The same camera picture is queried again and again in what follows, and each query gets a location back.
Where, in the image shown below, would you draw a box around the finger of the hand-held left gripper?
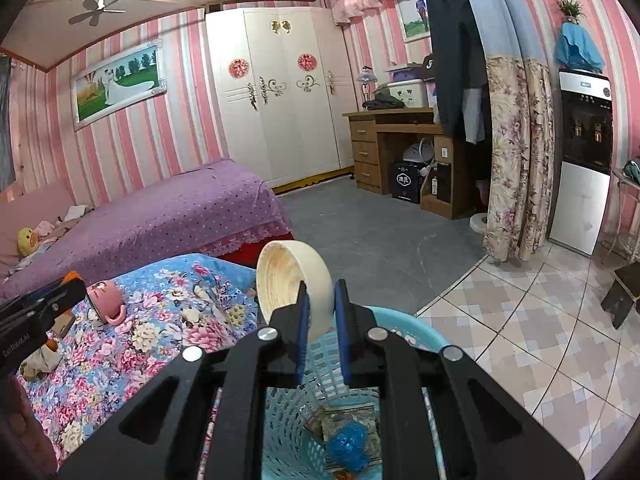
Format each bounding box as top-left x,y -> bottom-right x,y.
0,277 -> 88,336

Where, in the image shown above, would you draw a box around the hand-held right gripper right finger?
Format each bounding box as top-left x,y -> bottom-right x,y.
334,279 -> 586,480

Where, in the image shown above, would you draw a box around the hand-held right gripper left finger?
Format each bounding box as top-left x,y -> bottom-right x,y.
59,280 -> 313,480

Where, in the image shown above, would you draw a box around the light blue plastic basket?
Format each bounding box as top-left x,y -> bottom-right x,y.
200,305 -> 451,480

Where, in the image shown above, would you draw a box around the blue wrapper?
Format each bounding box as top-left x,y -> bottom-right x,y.
326,421 -> 373,473

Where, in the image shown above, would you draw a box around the pink mug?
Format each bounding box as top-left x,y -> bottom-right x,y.
86,280 -> 127,326

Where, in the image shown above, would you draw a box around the yellow duck plush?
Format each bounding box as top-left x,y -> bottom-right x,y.
17,227 -> 41,256

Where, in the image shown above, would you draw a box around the pink covered headboard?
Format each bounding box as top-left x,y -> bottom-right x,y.
0,180 -> 76,266

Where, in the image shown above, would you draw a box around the purple dotted bed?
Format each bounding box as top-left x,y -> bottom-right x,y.
0,158 -> 295,306

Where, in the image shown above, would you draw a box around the black printed box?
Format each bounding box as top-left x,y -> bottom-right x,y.
389,161 -> 423,204

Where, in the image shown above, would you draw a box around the grey curtain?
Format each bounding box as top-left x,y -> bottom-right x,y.
0,57 -> 16,191

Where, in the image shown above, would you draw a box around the wooden desk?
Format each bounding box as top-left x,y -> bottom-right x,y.
342,107 -> 473,221

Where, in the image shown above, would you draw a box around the white round appliance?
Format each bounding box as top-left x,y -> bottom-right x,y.
402,140 -> 436,166

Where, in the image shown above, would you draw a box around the white wardrobe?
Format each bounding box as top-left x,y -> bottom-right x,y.
205,6 -> 358,191

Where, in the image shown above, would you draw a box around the framed wedding picture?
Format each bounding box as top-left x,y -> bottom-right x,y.
70,39 -> 166,132

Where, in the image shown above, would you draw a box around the dark clothes pile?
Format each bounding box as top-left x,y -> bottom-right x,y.
362,97 -> 406,111

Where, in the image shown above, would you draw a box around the floral doorway curtain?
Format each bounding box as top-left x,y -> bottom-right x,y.
452,0 -> 556,263

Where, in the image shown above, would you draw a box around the white storage box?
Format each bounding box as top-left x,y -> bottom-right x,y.
387,81 -> 431,109

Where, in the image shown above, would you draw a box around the desk lamp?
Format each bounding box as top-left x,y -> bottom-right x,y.
356,66 -> 377,111

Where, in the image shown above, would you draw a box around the water dispenser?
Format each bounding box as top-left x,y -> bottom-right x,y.
547,70 -> 615,257

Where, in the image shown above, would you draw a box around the dark wooden stool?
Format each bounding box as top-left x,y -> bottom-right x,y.
600,262 -> 640,330

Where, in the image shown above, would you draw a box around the dark hanging clothes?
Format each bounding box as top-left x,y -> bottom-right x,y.
425,0 -> 488,143

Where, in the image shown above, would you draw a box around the ceiling fan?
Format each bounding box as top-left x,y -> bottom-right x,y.
68,0 -> 127,27

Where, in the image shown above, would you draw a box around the framed couple photo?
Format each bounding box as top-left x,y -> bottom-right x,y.
397,0 -> 433,43

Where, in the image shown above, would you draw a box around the blue cloth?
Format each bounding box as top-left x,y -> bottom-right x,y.
556,22 -> 606,73

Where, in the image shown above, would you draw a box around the potted plant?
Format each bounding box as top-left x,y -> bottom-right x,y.
556,0 -> 585,23

